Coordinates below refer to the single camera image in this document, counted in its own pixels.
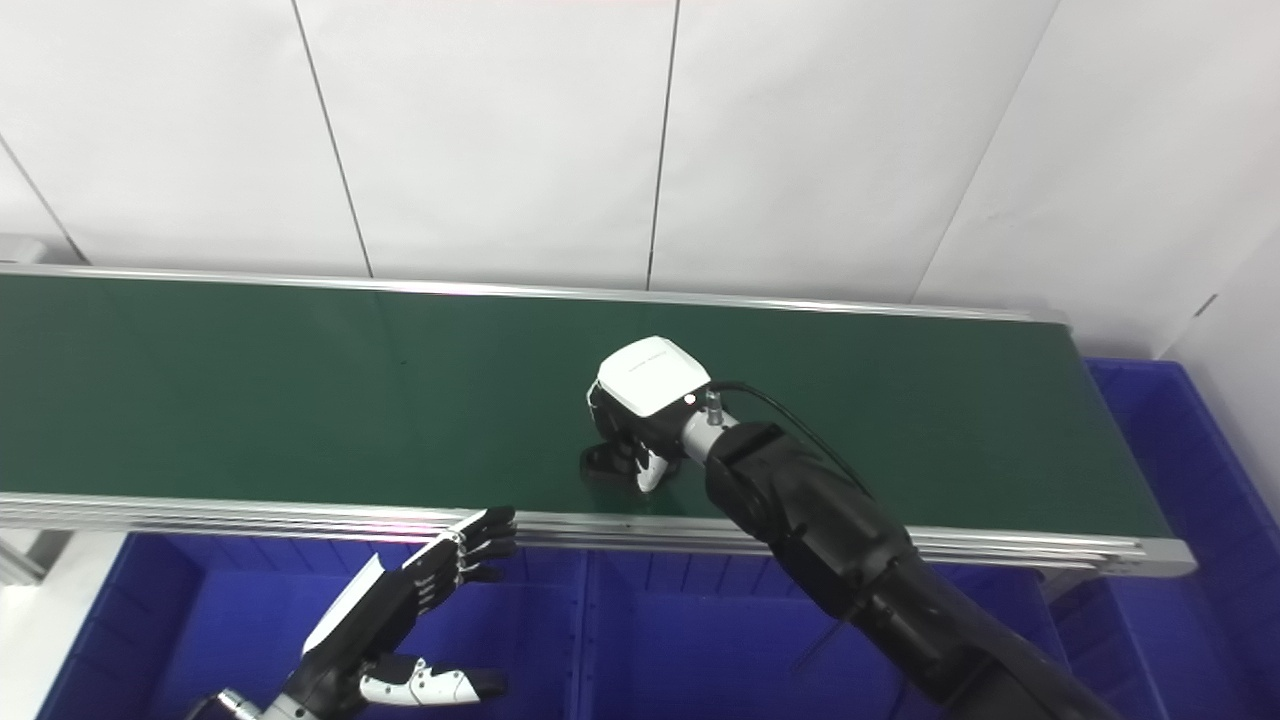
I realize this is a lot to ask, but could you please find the aluminium conveyor support leg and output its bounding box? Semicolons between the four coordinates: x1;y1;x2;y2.
0;528;73;588

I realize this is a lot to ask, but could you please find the green conveyor belt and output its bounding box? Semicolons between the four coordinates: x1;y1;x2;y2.
0;274;1173;539
0;235;1199;580

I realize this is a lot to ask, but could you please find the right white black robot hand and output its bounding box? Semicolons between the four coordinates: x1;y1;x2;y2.
586;336;716;495

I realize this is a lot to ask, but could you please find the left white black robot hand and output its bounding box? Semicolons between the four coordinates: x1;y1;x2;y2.
285;506;519;720

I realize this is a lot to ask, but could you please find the black machined part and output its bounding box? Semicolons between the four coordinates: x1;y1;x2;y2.
580;440;651;488

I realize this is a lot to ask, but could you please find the blue plastic bin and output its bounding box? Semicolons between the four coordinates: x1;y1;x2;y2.
35;530;593;720
575;547;1063;720
1038;357;1280;720

